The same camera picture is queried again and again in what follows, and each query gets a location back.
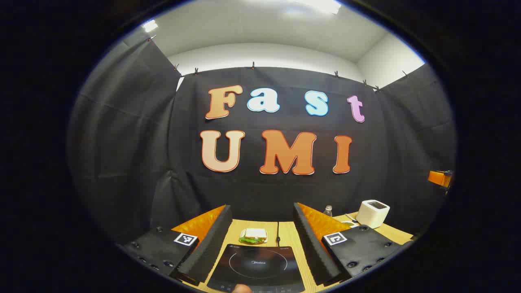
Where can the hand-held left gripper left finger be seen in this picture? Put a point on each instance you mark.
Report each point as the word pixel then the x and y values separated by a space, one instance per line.
pixel 207 248

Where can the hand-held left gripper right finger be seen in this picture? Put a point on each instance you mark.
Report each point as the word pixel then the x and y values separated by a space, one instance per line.
pixel 311 248

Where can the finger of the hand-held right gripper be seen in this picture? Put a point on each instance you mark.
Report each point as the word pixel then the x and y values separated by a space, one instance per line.
pixel 437 178

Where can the black induction cooktop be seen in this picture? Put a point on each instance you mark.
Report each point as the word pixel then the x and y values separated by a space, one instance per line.
pixel 256 272

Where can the clear plastic water bottle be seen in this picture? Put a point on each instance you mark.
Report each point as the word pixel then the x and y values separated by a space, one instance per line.
pixel 328 211

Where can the white divided tray with spices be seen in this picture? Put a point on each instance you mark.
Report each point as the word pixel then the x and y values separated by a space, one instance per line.
pixel 349 223

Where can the sandwich with lettuce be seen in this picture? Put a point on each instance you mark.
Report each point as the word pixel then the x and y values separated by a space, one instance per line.
pixel 254 235

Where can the white toaster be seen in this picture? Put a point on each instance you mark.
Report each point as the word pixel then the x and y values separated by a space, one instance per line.
pixel 372 215

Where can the black backdrop cloth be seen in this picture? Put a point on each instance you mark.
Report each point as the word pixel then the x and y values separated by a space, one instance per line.
pixel 260 191

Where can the ceiling light panel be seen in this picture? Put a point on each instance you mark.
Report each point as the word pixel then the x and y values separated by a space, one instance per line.
pixel 321 5
pixel 149 25

